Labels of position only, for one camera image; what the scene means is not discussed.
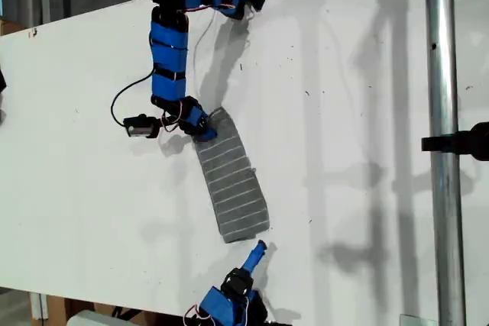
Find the steel post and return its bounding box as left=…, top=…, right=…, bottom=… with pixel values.
left=423, top=0, right=468, bottom=326

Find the black clamp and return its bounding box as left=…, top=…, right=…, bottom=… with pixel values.
left=420, top=121, right=489, bottom=163

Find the black camera box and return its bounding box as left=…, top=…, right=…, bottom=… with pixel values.
left=123, top=113, right=164, bottom=140

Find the white table leg bracket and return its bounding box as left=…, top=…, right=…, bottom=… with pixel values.
left=30, top=291, right=49, bottom=321

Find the black camera cable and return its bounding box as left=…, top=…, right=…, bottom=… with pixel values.
left=110, top=69, right=154, bottom=127

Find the grey striped towel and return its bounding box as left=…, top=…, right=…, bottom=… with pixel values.
left=192, top=106, right=273, bottom=244

